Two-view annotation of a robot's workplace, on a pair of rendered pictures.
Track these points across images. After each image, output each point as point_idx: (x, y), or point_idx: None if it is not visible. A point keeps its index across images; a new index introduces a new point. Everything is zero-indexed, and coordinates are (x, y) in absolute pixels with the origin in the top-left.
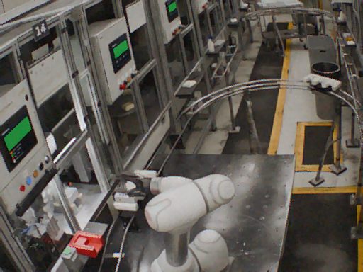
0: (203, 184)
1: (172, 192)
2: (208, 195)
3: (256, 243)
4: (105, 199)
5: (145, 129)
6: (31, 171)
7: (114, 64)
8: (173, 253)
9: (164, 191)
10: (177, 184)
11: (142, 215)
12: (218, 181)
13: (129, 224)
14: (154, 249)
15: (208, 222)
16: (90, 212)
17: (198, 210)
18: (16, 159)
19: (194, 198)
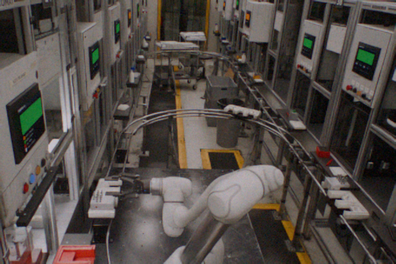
0: (258, 171)
1: (237, 178)
2: (265, 181)
3: (233, 246)
4: (76, 208)
5: (99, 141)
6: (34, 167)
7: (92, 70)
8: (204, 250)
9: (226, 178)
10: (180, 183)
11: None
12: (271, 169)
13: (108, 232)
14: (134, 259)
15: None
16: (63, 223)
17: (259, 195)
18: (28, 147)
19: (256, 184)
